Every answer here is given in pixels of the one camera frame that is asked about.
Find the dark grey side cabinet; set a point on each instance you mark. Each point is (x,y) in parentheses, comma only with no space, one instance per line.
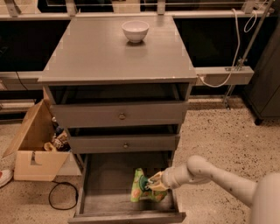
(262,94)

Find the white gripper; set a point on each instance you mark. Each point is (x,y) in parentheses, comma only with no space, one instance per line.
(168,178)

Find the grey bottom drawer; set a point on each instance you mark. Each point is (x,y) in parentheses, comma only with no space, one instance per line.
(105,192)

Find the snack items in box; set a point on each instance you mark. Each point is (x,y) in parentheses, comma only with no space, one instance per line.
(59,141)

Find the grey middle drawer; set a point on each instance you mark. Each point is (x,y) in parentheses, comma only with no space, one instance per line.
(164,137)

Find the metal support pole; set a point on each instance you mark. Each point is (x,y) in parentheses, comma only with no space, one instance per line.
(267,5)

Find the white ceramic bowl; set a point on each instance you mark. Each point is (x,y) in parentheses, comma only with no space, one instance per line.
(135,30)

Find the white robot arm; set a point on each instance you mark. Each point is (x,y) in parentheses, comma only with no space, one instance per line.
(262,197)

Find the grey top drawer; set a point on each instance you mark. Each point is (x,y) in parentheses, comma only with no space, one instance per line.
(92,106)

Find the grey wall rail shelf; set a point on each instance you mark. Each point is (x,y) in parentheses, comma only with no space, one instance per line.
(223,75)

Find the grey drawer cabinet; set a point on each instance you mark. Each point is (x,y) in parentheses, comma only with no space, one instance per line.
(96,52)

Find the grey drawer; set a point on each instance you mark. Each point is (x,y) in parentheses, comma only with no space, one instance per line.
(164,137)
(105,192)
(92,106)

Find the green rice chip bag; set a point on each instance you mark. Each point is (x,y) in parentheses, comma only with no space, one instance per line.
(140,191)

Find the white shoe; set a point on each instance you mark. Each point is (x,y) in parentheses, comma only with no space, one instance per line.
(5,177)

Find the open cardboard box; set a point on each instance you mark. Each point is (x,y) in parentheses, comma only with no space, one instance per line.
(33,162)

